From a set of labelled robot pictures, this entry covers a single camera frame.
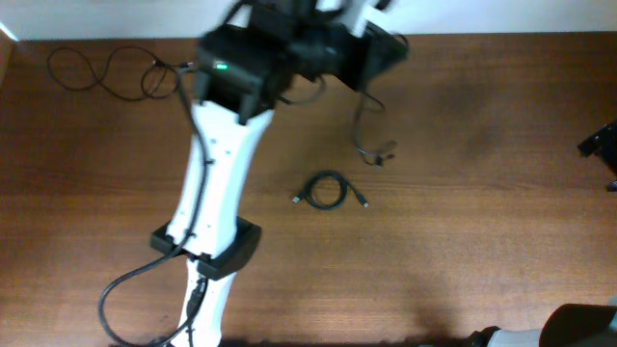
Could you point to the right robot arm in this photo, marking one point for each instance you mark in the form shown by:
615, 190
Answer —
571, 325

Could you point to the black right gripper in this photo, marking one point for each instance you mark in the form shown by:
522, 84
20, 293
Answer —
600, 145

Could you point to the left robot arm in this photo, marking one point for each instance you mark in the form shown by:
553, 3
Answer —
240, 76

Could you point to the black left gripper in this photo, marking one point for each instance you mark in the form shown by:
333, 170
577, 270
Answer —
374, 55

